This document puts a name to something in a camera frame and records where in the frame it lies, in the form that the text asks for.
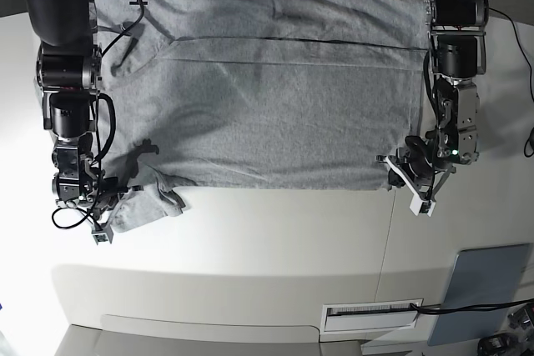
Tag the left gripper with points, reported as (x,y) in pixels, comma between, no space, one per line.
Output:
(421,167)

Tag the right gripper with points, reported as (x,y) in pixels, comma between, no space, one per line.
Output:
(102,200)

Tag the grey T-shirt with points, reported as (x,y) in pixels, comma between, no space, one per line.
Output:
(262,94)

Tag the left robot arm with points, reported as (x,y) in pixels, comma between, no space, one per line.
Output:
(456,55)

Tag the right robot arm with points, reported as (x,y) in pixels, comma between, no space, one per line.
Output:
(79,116)

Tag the grey-blue flat panel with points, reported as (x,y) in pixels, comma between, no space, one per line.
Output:
(479,276)

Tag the black device bottom right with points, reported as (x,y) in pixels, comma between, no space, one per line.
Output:
(498,344)

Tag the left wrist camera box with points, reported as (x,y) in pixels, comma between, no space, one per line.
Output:
(421,206)

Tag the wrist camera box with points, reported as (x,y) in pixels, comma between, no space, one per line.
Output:
(102,234)
(421,206)

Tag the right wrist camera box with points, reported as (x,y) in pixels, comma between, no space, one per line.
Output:
(102,234)

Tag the white table cable grommet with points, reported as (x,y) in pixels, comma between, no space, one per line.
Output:
(368,317)

